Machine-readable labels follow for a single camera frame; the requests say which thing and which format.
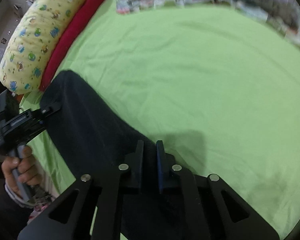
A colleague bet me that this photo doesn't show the person's left hand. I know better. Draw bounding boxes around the person's left hand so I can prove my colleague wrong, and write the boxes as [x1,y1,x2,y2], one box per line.
[1,146,43,197]

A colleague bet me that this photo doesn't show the yellow cartoon print bolster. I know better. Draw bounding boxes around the yellow cartoon print bolster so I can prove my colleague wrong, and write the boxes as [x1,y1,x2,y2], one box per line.
[0,0,86,94]

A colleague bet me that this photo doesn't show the black fleece pants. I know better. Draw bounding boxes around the black fleece pants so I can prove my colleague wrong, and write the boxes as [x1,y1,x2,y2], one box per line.
[40,70,159,181]

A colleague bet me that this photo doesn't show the red plush pillow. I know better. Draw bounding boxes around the red plush pillow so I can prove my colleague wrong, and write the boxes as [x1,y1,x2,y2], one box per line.
[39,0,105,92]

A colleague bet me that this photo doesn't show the green bed sheet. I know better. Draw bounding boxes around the green bed sheet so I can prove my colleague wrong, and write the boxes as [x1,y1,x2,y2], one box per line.
[18,0,300,240]

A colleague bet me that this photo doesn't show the dark sleeved forearm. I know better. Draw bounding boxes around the dark sleeved forearm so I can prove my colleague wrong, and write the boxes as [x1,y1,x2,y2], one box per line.
[0,183,34,239]

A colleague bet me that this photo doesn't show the black camera module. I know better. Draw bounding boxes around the black camera module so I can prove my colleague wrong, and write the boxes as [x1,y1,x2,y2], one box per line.
[0,90,19,121]

